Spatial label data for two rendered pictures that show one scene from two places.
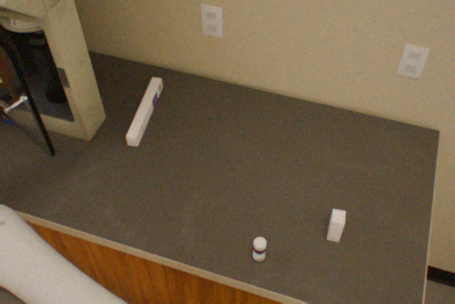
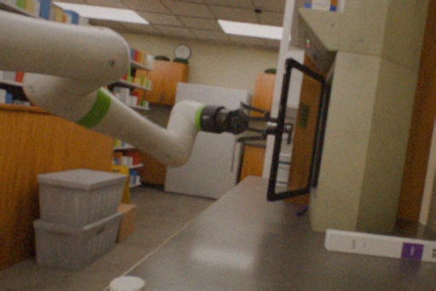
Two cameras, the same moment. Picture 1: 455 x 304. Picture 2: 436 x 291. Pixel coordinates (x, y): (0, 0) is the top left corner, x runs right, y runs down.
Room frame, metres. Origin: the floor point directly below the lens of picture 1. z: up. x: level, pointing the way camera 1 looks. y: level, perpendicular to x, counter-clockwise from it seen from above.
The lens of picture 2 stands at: (0.66, -0.45, 1.18)
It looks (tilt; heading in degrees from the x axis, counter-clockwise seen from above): 3 degrees down; 74
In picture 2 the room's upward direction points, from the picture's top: 8 degrees clockwise
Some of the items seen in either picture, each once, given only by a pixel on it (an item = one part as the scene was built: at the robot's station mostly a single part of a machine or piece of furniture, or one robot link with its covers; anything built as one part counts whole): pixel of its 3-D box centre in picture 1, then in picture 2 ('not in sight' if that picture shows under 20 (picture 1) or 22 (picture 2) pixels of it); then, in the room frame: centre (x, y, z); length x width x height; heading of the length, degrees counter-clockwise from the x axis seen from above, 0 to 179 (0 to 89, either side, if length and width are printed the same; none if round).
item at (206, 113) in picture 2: not in sight; (215, 119); (0.79, 0.76, 1.20); 0.12 x 0.06 x 0.09; 48
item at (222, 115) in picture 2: not in sight; (234, 122); (0.85, 0.72, 1.20); 0.09 x 0.07 x 0.08; 138
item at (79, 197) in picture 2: not in sight; (84, 195); (0.07, 2.71, 0.49); 0.60 x 0.42 x 0.33; 71
